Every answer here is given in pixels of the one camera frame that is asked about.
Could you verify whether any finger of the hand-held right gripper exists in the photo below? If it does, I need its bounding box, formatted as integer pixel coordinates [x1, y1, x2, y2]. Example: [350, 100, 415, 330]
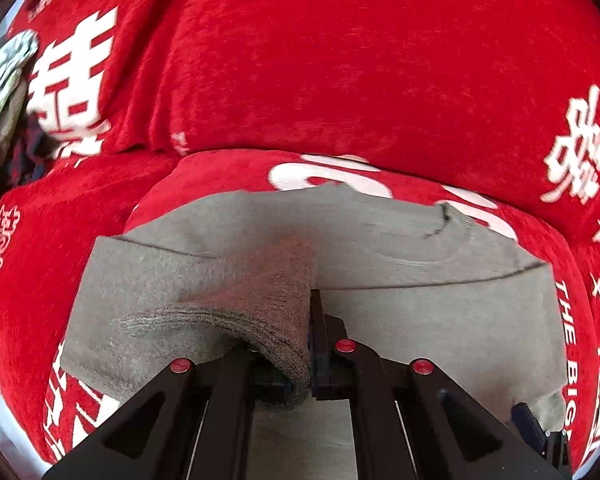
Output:
[510, 402, 574, 473]

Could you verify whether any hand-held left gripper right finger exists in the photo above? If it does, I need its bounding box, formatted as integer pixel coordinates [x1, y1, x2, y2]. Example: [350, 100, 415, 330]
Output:
[307, 288, 567, 480]

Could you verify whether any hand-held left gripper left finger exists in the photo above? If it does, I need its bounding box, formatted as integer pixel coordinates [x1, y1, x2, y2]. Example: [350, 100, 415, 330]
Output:
[42, 346, 292, 480]

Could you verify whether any grey small garment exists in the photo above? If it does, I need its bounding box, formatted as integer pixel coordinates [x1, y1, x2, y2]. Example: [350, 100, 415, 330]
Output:
[60, 187, 570, 480]

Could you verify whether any red printed sofa cover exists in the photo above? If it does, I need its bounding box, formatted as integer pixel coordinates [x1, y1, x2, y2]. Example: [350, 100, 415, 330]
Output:
[0, 0, 600, 480]

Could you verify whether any dark cloth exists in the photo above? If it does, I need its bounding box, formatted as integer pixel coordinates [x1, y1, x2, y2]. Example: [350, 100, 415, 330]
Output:
[7, 110, 56, 186]

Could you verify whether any white grey patterned cloth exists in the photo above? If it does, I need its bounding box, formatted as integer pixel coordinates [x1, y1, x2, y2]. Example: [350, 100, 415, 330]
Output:
[0, 30, 41, 161]

